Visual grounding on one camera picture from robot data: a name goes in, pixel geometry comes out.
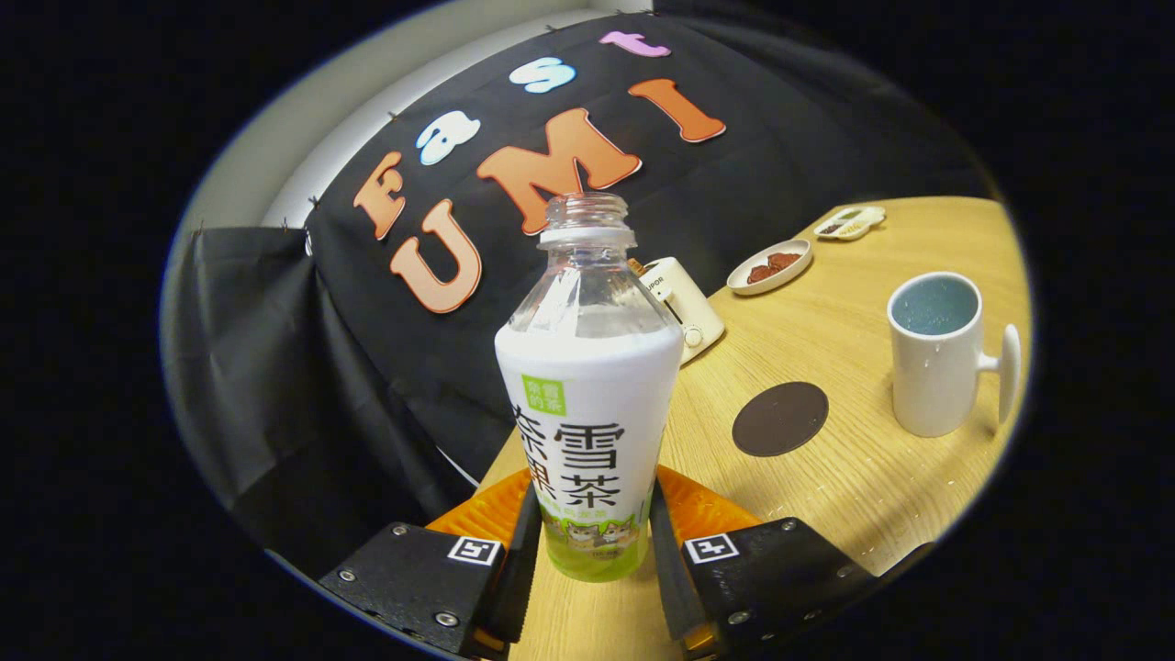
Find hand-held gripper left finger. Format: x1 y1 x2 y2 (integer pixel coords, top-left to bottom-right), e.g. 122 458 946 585
317 468 543 660

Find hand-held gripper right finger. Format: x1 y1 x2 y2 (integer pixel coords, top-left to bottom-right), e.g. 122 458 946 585
647 465 887 660

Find white labelled juice bottle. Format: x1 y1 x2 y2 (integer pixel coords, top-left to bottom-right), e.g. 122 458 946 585
494 191 688 584

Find dark brown round coaster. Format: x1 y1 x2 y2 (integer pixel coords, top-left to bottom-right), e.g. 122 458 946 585
732 381 830 458

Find white cup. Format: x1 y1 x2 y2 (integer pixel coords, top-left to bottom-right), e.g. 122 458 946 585
887 271 1022 438

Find wooden table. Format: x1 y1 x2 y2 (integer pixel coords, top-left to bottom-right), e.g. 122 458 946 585
473 196 1034 661

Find white toaster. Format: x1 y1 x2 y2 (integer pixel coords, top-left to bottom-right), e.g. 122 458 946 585
633 257 726 366

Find white oval plate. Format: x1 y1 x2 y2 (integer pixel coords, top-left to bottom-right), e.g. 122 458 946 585
726 239 814 297

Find brown food pieces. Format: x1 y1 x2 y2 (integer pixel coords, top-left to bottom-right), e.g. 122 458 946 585
747 252 801 284

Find white divided condiment dish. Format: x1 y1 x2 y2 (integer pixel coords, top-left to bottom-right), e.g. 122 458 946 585
813 206 887 242

